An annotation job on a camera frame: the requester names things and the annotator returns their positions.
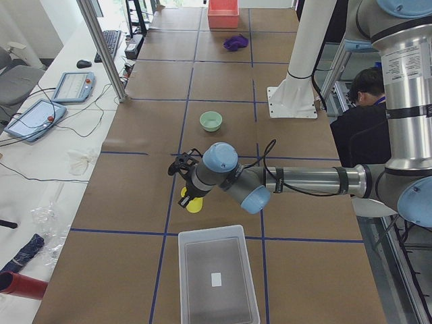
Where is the black small box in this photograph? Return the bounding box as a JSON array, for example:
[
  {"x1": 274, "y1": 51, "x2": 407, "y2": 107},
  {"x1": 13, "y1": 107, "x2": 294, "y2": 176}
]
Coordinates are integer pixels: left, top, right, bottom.
[{"x1": 124, "y1": 34, "x2": 144, "y2": 60}]

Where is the near blue teach pendant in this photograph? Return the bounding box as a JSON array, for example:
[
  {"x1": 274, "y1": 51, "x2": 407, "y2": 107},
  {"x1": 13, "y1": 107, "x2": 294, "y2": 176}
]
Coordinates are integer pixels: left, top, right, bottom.
[{"x1": 4, "y1": 99, "x2": 67, "y2": 142}]

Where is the green plastic bowl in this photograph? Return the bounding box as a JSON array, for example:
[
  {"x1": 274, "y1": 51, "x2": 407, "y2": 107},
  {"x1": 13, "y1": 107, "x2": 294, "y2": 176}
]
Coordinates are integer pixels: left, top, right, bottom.
[{"x1": 199, "y1": 111, "x2": 223, "y2": 132}]

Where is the far blue teach pendant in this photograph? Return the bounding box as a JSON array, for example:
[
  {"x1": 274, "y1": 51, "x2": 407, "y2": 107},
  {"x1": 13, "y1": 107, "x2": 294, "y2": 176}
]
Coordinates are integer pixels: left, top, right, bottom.
[{"x1": 51, "y1": 72, "x2": 95, "y2": 104}]

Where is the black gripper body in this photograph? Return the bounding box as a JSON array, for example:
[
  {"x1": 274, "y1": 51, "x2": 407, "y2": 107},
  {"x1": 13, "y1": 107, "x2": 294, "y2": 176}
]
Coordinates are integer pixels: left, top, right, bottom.
[{"x1": 185, "y1": 184, "x2": 209, "y2": 200}]

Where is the blue teach pendant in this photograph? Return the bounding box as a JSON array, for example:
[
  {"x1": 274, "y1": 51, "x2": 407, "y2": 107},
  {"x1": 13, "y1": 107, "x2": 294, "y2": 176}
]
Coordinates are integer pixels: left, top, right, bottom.
[
  {"x1": 51, "y1": 72, "x2": 95, "y2": 104},
  {"x1": 4, "y1": 99, "x2": 67, "y2": 142}
]

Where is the red cylinder tube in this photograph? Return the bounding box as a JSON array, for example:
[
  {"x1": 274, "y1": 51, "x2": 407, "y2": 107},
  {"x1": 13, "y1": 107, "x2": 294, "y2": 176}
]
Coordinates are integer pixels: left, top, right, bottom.
[{"x1": 1, "y1": 271, "x2": 48, "y2": 300}]

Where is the purple cloth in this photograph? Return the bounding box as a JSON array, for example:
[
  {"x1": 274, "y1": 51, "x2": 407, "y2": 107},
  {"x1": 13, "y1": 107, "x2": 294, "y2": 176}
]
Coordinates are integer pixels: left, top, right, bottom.
[{"x1": 223, "y1": 34, "x2": 249, "y2": 51}]

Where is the person in black shirt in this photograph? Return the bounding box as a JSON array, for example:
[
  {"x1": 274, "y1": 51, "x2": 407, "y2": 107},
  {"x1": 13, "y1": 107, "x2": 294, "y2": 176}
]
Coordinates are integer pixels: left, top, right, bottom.
[{"x1": 330, "y1": 67, "x2": 391, "y2": 167}]

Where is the black computer mouse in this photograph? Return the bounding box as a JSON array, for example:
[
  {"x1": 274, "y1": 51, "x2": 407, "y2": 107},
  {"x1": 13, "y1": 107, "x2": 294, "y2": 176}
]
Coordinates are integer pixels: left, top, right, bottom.
[{"x1": 76, "y1": 59, "x2": 92, "y2": 69}]

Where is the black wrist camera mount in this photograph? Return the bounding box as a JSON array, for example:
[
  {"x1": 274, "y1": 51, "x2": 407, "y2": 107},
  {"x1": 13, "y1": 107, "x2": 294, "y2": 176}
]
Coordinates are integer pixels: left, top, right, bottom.
[{"x1": 167, "y1": 148, "x2": 203, "y2": 180}]

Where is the aluminium frame post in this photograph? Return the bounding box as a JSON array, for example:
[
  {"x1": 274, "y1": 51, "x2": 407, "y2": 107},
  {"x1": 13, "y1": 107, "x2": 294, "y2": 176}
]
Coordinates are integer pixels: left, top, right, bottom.
[{"x1": 76, "y1": 0, "x2": 126, "y2": 103}]

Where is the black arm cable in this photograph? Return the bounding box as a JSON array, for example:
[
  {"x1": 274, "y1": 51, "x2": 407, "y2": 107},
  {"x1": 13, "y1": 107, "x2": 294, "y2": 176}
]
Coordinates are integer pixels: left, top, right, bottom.
[{"x1": 242, "y1": 138, "x2": 345, "y2": 197}]

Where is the white crumpled cloth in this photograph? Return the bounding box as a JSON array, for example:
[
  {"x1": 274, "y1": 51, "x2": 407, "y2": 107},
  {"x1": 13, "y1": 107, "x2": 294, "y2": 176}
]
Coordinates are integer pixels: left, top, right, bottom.
[{"x1": 67, "y1": 149, "x2": 99, "y2": 176}]

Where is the black keyboard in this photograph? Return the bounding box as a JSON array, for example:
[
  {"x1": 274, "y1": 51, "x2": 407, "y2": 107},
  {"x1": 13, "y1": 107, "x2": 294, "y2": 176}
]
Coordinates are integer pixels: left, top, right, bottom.
[{"x1": 102, "y1": 30, "x2": 122, "y2": 58}]

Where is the dark blue folded umbrella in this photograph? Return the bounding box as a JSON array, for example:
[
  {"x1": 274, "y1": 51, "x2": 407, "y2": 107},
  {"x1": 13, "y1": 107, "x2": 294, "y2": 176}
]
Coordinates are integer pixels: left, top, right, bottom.
[{"x1": 1, "y1": 234, "x2": 45, "y2": 273}]

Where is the grey office chair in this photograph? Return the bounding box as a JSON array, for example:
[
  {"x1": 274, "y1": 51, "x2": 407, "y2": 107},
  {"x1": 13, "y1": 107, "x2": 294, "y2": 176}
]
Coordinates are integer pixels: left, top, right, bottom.
[{"x1": 1, "y1": 48, "x2": 45, "y2": 129}]

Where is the white label in box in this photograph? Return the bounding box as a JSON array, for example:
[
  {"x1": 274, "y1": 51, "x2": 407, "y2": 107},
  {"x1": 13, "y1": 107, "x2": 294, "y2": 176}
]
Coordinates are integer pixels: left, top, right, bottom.
[{"x1": 211, "y1": 272, "x2": 222, "y2": 288}]

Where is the yellow plastic cup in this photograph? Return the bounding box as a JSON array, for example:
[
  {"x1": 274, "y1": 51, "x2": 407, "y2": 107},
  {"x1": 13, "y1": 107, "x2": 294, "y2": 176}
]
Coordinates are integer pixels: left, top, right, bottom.
[{"x1": 181, "y1": 187, "x2": 203, "y2": 213}]

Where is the pink plastic bin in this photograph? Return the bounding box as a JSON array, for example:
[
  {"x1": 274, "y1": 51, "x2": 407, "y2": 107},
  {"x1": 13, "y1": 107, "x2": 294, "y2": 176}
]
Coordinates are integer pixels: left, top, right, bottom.
[{"x1": 207, "y1": 0, "x2": 239, "y2": 28}]

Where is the clear plastic storage box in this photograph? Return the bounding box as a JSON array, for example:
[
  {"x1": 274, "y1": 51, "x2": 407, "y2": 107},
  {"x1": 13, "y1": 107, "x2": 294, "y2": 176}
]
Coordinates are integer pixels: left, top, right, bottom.
[{"x1": 178, "y1": 225, "x2": 261, "y2": 323}]

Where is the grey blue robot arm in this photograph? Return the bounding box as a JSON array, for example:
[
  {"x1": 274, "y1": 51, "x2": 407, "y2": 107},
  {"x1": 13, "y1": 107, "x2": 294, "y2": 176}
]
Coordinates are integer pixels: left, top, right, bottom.
[{"x1": 168, "y1": 1, "x2": 431, "y2": 227}]

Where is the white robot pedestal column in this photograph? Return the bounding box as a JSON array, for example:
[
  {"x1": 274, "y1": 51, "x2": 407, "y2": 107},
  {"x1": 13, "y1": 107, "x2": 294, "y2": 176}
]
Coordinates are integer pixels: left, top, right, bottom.
[{"x1": 267, "y1": 0, "x2": 337, "y2": 119}]

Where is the clear crumpled plastic bag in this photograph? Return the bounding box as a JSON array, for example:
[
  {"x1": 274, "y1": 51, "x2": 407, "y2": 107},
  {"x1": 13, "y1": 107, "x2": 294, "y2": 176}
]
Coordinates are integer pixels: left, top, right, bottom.
[{"x1": 30, "y1": 202, "x2": 71, "y2": 269}]

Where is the white chair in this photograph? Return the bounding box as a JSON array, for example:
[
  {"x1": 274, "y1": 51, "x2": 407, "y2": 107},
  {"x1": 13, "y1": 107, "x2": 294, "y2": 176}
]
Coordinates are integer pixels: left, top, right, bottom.
[{"x1": 351, "y1": 197, "x2": 397, "y2": 218}]

